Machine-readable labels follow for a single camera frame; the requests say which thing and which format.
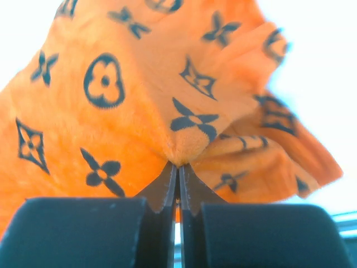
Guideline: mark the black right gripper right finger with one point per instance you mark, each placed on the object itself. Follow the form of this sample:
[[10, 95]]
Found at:
[[215, 233]]

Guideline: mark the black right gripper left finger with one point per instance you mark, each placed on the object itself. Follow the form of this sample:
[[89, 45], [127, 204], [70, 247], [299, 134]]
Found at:
[[95, 232]]

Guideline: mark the orange patterned plush pillowcase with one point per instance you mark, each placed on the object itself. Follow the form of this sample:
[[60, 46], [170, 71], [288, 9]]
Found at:
[[120, 89]]

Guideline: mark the aluminium front rail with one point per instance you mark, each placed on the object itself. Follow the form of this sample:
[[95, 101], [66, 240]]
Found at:
[[346, 224]]

